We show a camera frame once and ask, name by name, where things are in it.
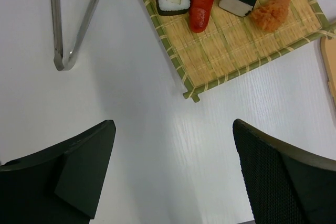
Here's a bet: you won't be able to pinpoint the woven bamboo tray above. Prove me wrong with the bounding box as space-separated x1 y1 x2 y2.
143 0 335 102

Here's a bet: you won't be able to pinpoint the beige oblong lunch box lid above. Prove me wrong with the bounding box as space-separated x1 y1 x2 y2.
320 37 335 99

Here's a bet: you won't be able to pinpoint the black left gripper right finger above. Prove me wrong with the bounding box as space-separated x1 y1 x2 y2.
233 119 335 223

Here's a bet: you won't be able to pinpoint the metal tongs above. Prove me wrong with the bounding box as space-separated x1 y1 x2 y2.
50 0 99 71

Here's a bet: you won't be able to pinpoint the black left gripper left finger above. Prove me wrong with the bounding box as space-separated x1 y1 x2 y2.
1 120 116 223

